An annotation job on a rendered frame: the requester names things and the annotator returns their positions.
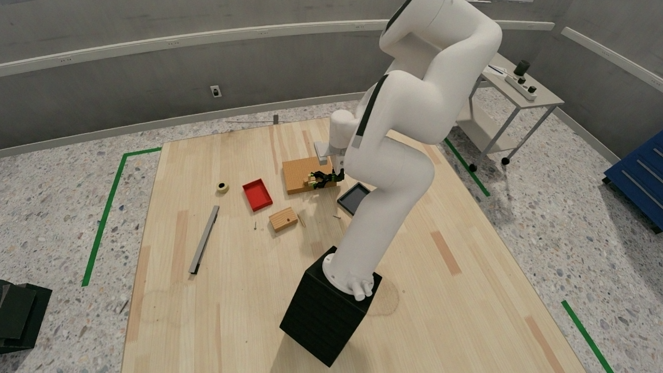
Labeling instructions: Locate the red open tray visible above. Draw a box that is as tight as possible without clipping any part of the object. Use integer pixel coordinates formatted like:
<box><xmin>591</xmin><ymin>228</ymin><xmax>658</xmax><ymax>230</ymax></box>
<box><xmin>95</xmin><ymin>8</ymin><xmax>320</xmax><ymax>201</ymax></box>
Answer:
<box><xmin>242</xmin><ymin>178</ymin><xmax>273</xmax><ymax>212</ymax></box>

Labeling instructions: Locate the beige hollow cylinder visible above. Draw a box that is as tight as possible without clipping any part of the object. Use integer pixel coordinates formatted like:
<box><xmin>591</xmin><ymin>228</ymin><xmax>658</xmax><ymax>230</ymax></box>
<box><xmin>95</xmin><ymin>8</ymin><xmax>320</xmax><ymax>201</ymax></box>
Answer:
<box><xmin>216</xmin><ymin>181</ymin><xmax>229</xmax><ymax>194</ymax></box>

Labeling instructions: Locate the grey long flat bar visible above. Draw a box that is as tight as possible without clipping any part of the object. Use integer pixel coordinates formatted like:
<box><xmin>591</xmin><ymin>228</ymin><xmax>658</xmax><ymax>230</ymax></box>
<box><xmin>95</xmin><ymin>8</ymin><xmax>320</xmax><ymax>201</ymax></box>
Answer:
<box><xmin>188</xmin><ymin>205</ymin><xmax>220</xmax><ymax>275</ymax></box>

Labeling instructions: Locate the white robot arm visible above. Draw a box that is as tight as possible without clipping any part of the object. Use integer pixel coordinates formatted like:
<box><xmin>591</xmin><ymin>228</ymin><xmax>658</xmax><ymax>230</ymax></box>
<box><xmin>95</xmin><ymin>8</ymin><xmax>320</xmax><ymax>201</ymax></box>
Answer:
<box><xmin>314</xmin><ymin>0</ymin><xmax>502</xmax><ymax>301</ymax></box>

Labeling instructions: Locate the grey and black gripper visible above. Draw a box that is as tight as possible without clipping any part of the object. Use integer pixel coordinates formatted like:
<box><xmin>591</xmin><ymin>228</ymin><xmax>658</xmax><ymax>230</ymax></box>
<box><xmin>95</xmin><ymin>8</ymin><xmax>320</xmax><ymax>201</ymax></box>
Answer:
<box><xmin>330</xmin><ymin>154</ymin><xmax>345</xmax><ymax>182</ymax></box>

